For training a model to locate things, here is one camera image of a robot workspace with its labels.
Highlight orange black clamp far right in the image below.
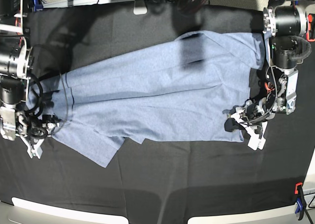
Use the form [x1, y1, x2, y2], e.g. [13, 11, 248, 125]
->
[306, 13, 315, 42]

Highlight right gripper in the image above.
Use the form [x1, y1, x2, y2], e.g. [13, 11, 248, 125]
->
[17, 114, 61, 145]

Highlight black table cloth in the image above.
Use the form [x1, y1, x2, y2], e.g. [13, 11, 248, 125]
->
[0, 3, 315, 223]

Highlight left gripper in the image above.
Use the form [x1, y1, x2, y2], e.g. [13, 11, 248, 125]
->
[223, 98, 276, 132]

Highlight light blue t-shirt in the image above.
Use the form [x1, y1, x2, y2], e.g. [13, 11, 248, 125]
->
[41, 31, 265, 167]

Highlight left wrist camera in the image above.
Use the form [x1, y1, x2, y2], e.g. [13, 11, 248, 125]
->
[246, 122, 268, 150]

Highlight orange blue clamp near right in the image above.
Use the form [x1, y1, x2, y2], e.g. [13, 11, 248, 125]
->
[294, 182, 306, 221]

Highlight white camera stand base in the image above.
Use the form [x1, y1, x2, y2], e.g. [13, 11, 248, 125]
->
[133, 0, 148, 15]

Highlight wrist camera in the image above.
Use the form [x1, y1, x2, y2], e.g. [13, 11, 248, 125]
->
[246, 122, 268, 150]
[25, 139, 44, 159]

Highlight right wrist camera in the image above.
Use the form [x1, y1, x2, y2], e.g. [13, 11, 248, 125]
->
[25, 139, 44, 159]

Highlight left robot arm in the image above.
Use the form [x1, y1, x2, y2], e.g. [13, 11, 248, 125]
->
[224, 0, 315, 136]

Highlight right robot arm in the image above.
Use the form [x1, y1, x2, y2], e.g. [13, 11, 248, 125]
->
[0, 0, 59, 146]

